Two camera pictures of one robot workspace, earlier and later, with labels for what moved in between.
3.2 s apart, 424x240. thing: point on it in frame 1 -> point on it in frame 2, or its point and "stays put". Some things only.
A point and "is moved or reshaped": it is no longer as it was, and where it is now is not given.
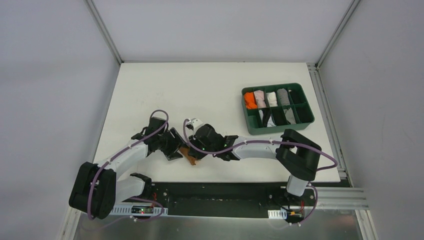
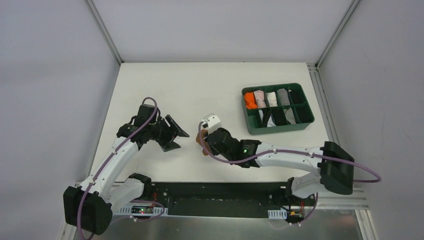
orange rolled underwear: x=250 y=100 stays put
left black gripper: x=171 y=142 -> x=168 y=133
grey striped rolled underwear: x=283 y=96 stays put
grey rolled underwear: x=290 y=116 stays put
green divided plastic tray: x=277 y=107 stays put
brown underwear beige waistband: x=185 y=150 is moved or reshaped
